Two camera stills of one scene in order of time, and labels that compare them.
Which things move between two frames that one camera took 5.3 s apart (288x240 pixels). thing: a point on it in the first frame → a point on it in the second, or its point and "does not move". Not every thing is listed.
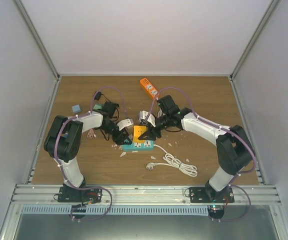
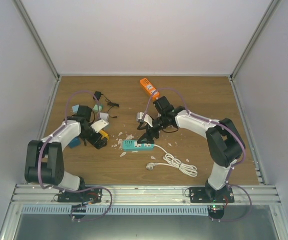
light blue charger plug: [76, 108] does not move
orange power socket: [151, 89] does not move
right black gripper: [152, 132] does not move
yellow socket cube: [138, 130] → [104, 134]
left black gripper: [119, 141] → [98, 145]
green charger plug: [97, 106] does not move
